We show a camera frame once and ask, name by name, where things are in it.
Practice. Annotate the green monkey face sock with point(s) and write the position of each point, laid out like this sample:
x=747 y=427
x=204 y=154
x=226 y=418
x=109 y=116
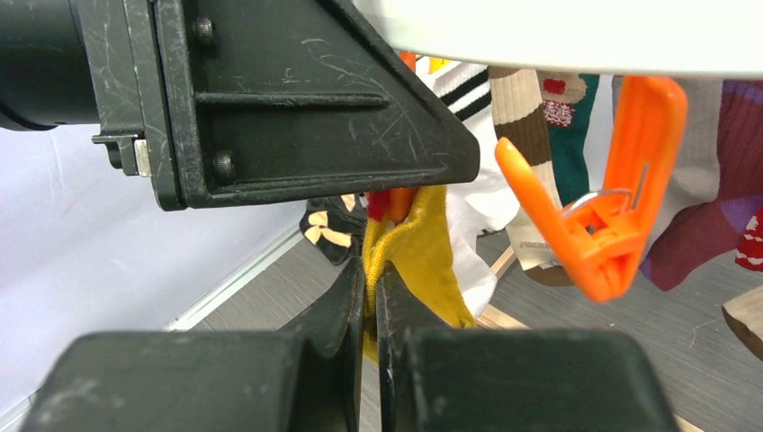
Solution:
x=568 y=100

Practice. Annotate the white round clip hanger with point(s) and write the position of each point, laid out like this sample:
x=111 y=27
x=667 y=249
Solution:
x=673 y=38

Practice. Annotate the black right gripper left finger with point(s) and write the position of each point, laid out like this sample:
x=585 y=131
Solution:
x=304 y=376

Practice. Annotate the brown striped hanging sock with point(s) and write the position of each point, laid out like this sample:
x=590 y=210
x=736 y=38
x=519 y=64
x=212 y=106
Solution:
x=517 y=114

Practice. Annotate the maroon grey hanging sock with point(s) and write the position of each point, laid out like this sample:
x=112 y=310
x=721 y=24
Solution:
x=716 y=183

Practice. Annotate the red patterned hanging sock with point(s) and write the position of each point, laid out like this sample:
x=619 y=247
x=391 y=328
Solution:
x=749 y=253

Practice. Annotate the black floral fleece blanket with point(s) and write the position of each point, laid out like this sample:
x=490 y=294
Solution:
x=335 y=226

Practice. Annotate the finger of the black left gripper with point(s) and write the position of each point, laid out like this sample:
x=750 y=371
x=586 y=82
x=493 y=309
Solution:
x=281 y=101

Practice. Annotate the orange open hanger clip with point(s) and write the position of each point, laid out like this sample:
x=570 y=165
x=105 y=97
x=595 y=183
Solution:
x=600 y=238

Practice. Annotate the white black-striped sock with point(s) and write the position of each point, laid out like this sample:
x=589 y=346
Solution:
x=485 y=204

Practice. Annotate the mustard yellow sock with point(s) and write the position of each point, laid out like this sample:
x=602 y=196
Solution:
x=420 y=249

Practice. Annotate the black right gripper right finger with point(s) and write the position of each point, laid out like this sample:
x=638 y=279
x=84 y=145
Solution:
x=437 y=378

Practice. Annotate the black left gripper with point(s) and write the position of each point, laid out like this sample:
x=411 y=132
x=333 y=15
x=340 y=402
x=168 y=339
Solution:
x=102 y=62

